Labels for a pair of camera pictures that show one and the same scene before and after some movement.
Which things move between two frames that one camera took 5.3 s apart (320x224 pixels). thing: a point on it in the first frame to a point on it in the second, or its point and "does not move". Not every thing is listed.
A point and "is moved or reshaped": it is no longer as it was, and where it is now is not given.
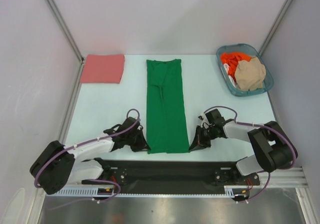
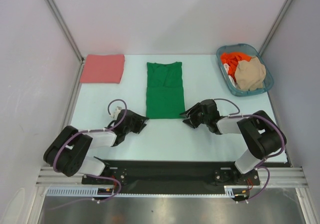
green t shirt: (166, 125) is moved or reshaped
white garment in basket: (226, 67) does not move
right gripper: (199, 142) to (194, 123)
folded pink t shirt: (105, 69) does not move
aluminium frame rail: (288, 177) does not move
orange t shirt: (231, 59) does not move
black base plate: (172, 176) does not move
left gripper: (142, 145) to (139, 121)
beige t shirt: (249, 75) does not move
